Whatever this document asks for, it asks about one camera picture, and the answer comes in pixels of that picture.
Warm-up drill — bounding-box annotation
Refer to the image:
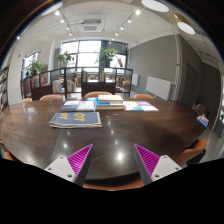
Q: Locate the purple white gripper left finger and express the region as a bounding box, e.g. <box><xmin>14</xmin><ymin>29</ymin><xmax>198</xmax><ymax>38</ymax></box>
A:
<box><xmin>45</xmin><ymin>144</ymin><xmax>92</xmax><ymax>186</ymax></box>

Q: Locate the dark shelf divider unit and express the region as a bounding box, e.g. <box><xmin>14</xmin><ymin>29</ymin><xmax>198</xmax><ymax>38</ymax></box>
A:
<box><xmin>21</xmin><ymin>67</ymin><xmax>133</xmax><ymax>100</ymax></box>

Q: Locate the orange chair right side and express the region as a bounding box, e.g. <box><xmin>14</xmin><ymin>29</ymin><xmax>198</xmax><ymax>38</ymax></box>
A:
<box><xmin>173</xmin><ymin>139</ymin><xmax>207</xmax><ymax>166</ymax></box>

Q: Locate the orange chair back right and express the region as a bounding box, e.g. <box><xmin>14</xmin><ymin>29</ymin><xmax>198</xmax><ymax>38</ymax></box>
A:
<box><xmin>134</xmin><ymin>94</ymin><xmax>155</xmax><ymax>99</ymax></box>

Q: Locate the colourful magazine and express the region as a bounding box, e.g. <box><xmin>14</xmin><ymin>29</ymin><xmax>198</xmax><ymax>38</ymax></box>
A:
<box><xmin>123</xmin><ymin>101</ymin><xmax>142</xmax><ymax>111</ymax></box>

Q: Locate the potted plant left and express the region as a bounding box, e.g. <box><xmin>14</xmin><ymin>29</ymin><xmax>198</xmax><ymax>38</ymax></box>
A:
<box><xmin>26</xmin><ymin>60</ymin><xmax>46</xmax><ymax>76</ymax></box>

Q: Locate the orange chair far left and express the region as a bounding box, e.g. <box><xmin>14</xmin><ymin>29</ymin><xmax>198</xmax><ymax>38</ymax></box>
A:
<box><xmin>21</xmin><ymin>98</ymin><xmax>32</xmax><ymax>103</ymax></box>

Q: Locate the purple white magazine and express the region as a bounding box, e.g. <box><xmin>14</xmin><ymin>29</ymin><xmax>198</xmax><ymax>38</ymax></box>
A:
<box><xmin>136</xmin><ymin>101</ymin><xmax>157</xmax><ymax>112</ymax></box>

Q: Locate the white grey book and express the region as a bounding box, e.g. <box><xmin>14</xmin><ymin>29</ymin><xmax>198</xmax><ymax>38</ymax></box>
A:
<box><xmin>77</xmin><ymin>101</ymin><xmax>95</xmax><ymax>112</ymax></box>

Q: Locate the bookshelf at left wall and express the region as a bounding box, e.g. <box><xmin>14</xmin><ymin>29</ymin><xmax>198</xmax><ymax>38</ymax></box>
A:
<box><xmin>0</xmin><ymin>65</ymin><xmax>9</xmax><ymax>113</ymax></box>

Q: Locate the blue box on stool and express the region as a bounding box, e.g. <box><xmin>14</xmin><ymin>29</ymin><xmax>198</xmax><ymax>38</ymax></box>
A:
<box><xmin>197</xmin><ymin>115</ymin><xmax>209</xmax><ymax>127</ymax></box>

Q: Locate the potted plant centre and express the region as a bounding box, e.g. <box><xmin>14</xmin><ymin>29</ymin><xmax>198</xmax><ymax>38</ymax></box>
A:
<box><xmin>57</xmin><ymin>52</ymin><xmax>74</xmax><ymax>68</ymax></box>

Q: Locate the orange chair back left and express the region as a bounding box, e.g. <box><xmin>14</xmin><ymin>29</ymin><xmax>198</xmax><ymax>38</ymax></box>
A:
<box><xmin>40</xmin><ymin>94</ymin><xmax>62</xmax><ymax>101</ymax></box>

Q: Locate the orange chair back centre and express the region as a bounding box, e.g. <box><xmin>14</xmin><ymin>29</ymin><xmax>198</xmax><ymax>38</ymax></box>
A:
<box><xmin>84</xmin><ymin>91</ymin><xmax>113</xmax><ymax>98</ymax></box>

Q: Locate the blue white book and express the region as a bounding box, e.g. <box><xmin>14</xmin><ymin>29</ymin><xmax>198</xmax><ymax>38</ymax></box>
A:
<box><xmin>61</xmin><ymin>101</ymin><xmax>79</xmax><ymax>112</ymax></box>

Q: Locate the stack of books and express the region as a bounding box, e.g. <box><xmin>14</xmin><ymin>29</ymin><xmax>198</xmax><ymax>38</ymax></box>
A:
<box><xmin>96</xmin><ymin>94</ymin><xmax>124</xmax><ymax>110</ymax></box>

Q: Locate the dark blue yellow lettered towel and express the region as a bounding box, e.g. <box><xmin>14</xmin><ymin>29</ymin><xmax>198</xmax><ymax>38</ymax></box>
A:
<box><xmin>49</xmin><ymin>112</ymin><xmax>102</xmax><ymax>128</ymax></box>

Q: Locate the ceiling air conditioner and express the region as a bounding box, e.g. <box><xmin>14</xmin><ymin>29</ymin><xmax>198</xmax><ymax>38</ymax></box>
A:
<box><xmin>80</xmin><ymin>19</ymin><xmax>102</xmax><ymax>32</ymax></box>

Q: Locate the potted plant right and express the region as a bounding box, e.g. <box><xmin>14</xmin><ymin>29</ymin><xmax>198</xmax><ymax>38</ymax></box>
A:
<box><xmin>95</xmin><ymin>48</ymin><xmax>118</xmax><ymax>68</ymax></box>

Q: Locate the potted plant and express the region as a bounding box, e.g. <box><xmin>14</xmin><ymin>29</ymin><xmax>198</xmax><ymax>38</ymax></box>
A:
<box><xmin>26</xmin><ymin>60</ymin><xmax>46</xmax><ymax>76</ymax></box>
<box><xmin>95</xmin><ymin>48</ymin><xmax>118</xmax><ymax>68</ymax></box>
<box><xmin>57</xmin><ymin>52</ymin><xmax>74</xmax><ymax>68</ymax></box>

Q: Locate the orange chair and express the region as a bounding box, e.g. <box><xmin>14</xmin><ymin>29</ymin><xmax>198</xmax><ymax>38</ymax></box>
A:
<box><xmin>134</xmin><ymin>94</ymin><xmax>155</xmax><ymax>99</ymax></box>
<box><xmin>84</xmin><ymin>91</ymin><xmax>113</xmax><ymax>98</ymax></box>
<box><xmin>173</xmin><ymin>139</ymin><xmax>207</xmax><ymax>166</ymax></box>
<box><xmin>21</xmin><ymin>98</ymin><xmax>32</xmax><ymax>103</ymax></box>
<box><xmin>40</xmin><ymin>94</ymin><xmax>62</xmax><ymax>101</ymax></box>

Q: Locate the white wall radiator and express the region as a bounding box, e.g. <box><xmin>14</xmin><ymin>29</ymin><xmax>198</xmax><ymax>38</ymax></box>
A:
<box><xmin>146</xmin><ymin>76</ymin><xmax>171</xmax><ymax>100</ymax></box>

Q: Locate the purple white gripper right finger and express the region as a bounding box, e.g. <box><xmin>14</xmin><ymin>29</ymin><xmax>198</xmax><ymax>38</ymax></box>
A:
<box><xmin>134</xmin><ymin>144</ymin><xmax>181</xmax><ymax>185</ymax></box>

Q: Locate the round ceiling lamp right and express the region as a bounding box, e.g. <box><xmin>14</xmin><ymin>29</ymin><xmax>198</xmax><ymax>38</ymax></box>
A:
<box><xmin>177</xmin><ymin>22</ymin><xmax>195</xmax><ymax>35</ymax></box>

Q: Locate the round ceiling lamp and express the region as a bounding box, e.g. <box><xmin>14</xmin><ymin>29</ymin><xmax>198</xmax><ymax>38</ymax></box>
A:
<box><xmin>141</xmin><ymin>0</ymin><xmax>169</xmax><ymax>12</ymax></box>
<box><xmin>177</xmin><ymin>22</ymin><xmax>195</xmax><ymax>35</ymax></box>

